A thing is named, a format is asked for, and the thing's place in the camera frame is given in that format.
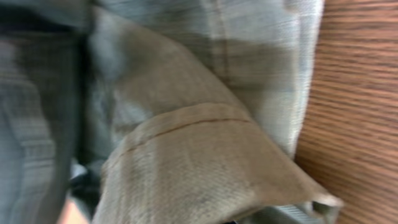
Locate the light blue denim shorts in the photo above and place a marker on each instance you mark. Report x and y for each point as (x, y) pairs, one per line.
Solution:
(158, 112)

